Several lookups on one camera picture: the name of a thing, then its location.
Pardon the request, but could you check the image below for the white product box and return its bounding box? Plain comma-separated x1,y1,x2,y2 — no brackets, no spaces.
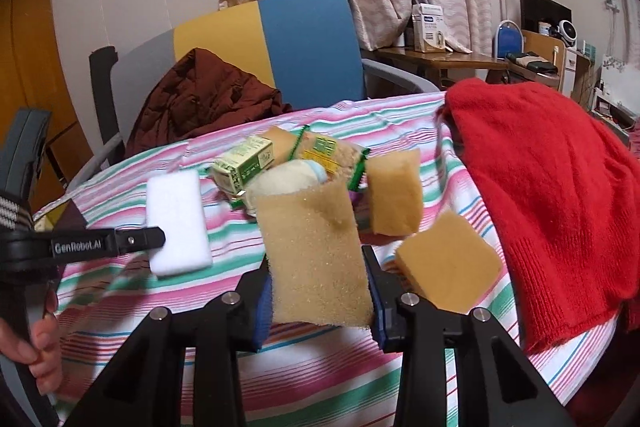
411,3,446,53

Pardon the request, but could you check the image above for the tan sponge block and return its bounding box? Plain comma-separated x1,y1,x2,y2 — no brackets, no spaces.
256,181,373,327
366,150,423,237
395,211,503,314

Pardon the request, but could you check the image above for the blue folding chair back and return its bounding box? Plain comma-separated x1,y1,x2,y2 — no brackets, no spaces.
492,20,524,60

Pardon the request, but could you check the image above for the dark red puffer jacket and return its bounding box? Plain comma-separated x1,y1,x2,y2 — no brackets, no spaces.
125,48,293,157

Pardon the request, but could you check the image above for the grey yellow blue chair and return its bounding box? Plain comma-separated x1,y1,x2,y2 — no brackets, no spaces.
68,0,438,190

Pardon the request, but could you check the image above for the black rolled mat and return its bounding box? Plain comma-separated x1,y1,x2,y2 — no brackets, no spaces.
89,46,119,144

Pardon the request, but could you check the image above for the striped pink green tablecloth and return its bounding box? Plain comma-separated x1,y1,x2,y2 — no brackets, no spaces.
34,91,622,427

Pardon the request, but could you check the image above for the wooden side desk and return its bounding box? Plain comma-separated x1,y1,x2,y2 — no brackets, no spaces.
372,45,561,90

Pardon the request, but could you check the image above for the red knitted sweater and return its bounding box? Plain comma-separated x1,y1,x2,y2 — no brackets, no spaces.
442,79,639,355

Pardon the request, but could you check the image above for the green noodle snack packet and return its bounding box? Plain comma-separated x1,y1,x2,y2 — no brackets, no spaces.
288,126,370,192

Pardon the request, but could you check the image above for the white melamine sponge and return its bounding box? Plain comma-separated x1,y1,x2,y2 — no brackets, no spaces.
146,170,213,279

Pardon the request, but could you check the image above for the wooden panelled wardrobe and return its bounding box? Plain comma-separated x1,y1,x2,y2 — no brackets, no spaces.
1,0,92,210

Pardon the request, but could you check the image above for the person left hand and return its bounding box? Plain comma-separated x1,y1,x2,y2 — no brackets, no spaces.
0,291,63,395

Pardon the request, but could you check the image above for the green yellow small carton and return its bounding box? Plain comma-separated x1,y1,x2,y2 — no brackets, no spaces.
209,135,274,197

